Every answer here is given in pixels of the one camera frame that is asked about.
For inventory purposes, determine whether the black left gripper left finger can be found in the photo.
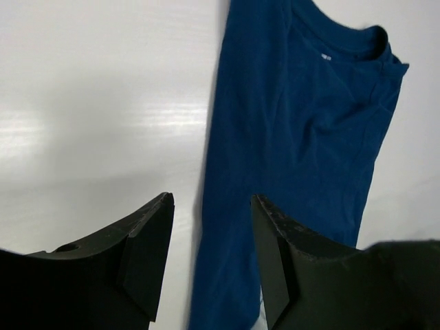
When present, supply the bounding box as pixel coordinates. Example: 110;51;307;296
1;192;175;329

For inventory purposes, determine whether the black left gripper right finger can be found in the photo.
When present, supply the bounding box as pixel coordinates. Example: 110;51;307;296
251;195;439;330

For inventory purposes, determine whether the blue printed t shirt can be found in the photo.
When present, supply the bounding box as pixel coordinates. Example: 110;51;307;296
188;1;408;329

